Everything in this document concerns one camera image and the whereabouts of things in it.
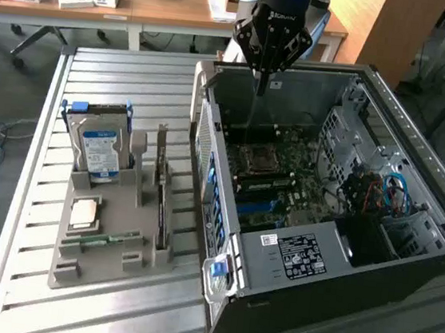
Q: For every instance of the green RAM stick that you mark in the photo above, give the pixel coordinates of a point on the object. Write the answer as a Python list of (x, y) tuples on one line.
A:
[(97, 238)]

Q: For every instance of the grey plastic parts rack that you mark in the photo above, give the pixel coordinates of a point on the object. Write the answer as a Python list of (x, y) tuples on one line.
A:
[(111, 222)]

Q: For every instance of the blue case release latch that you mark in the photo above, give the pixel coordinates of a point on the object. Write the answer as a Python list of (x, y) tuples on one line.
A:
[(219, 268)]

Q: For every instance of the long blue expansion slot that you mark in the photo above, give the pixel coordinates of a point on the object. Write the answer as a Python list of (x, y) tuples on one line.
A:
[(256, 207)]

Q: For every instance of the grey power supply unit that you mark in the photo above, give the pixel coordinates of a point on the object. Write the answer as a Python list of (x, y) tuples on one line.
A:
[(259, 267)]

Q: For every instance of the black RAM slot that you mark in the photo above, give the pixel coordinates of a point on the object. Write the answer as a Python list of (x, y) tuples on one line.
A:
[(264, 173)]

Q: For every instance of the black intrusion switch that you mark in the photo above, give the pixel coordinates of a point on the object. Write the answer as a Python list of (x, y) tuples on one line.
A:
[(218, 126)]

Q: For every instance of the green motherboard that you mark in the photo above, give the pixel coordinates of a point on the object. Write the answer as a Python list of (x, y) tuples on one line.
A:
[(308, 192)]

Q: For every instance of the installed RAM stick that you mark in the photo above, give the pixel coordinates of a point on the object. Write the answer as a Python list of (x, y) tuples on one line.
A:
[(264, 184)]

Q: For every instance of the hard disk blue bracket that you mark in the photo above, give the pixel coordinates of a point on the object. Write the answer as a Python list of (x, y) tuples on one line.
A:
[(100, 148)]

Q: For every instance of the silver disk bay bracket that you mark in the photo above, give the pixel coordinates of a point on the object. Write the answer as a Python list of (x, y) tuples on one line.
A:
[(420, 233)]

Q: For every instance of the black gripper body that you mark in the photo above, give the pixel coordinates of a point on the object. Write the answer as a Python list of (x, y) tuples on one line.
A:
[(283, 4)]

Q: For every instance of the short blue expansion slot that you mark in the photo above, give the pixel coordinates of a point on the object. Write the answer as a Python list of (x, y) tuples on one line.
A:
[(279, 222)]

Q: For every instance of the blue card slot tab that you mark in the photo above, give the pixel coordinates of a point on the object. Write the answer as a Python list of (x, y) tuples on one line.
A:
[(211, 179), (217, 218), (220, 238), (216, 197)]

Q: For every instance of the white paper stack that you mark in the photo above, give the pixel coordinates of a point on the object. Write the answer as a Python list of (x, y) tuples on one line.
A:
[(220, 9)]

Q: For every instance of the wooden top office desk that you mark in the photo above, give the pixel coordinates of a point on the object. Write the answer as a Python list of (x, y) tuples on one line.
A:
[(176, 8), (43, 9)]

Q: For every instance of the wooden cabinet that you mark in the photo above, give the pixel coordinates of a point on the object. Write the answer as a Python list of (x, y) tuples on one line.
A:
[(402, 34)]

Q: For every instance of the low profile graphics card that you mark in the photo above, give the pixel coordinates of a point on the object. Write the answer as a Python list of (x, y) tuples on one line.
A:
[(162, 216)]

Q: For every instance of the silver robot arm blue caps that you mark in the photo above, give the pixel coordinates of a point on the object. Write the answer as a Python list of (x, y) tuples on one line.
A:
[(234, 53)]

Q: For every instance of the black power connector bundle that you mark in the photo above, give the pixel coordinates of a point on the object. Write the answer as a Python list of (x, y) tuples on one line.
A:
[(358, 194)]

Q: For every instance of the CPU socket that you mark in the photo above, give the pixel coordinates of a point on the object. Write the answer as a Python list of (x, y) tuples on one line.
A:
[(259, 158)]

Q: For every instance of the open black PC case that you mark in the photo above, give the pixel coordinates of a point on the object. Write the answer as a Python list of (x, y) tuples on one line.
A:
[(311, 305)]

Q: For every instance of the silver CPU chip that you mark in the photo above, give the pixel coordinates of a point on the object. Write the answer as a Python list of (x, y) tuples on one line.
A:
[(82, 213)]

